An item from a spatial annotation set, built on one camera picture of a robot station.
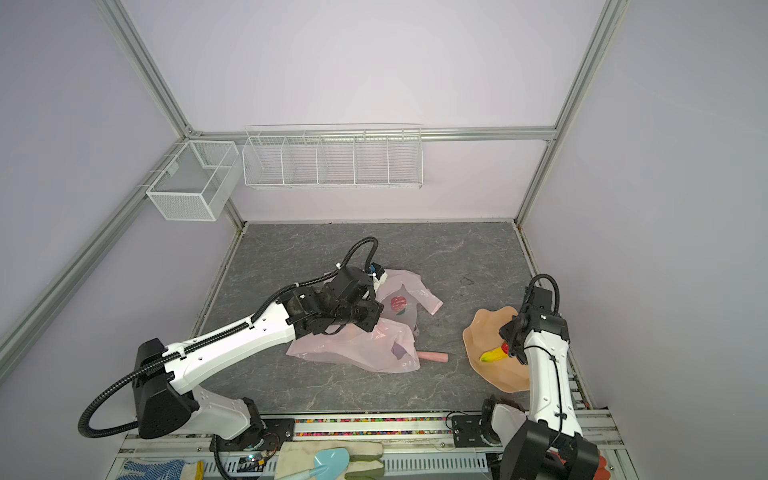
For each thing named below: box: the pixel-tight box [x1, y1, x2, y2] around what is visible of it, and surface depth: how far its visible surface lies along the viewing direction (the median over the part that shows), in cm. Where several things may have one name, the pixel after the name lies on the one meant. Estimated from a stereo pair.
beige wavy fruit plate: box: [462, 306, 530, 393], surface depth 88 cm
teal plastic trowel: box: [281, 447, 350, 480], surface depth 70 cm
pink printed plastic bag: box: [286, 270, 443, 373], surface depth 78 cm
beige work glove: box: [275, 441, 384, 480], surface depth 72 cm
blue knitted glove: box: [117, 459, 185, 480], surface depth 70 cm
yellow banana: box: [480, 347, 509, 363], surface depth 85 cm
